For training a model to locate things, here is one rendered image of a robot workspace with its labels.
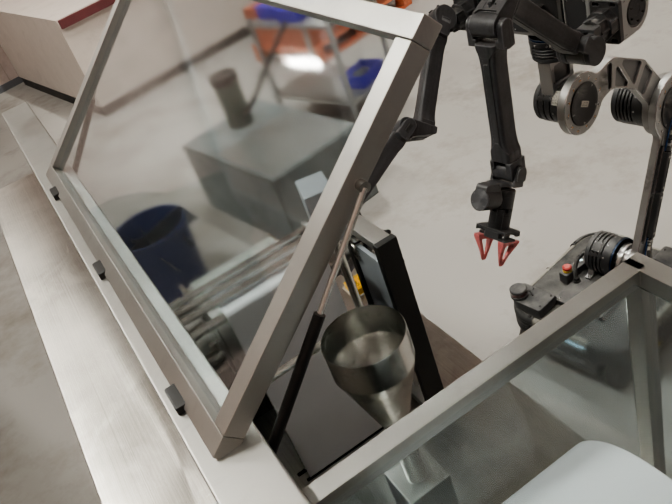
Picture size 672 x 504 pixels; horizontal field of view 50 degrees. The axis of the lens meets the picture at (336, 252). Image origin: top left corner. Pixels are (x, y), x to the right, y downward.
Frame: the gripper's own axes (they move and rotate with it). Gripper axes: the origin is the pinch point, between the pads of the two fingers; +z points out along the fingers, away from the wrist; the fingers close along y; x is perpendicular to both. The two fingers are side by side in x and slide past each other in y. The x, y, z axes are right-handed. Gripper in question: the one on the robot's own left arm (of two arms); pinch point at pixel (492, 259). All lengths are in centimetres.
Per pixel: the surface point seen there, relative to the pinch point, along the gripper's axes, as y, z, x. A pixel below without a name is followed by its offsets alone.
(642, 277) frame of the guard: 71, -27, -62
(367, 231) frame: 7, -15, -53
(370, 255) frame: 7, -9, -52
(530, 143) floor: -148, -2, 215
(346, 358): 33, -2, -79
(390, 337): 36, -6, -73
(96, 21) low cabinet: -566, -39, 114
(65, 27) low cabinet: -561, -31, 84
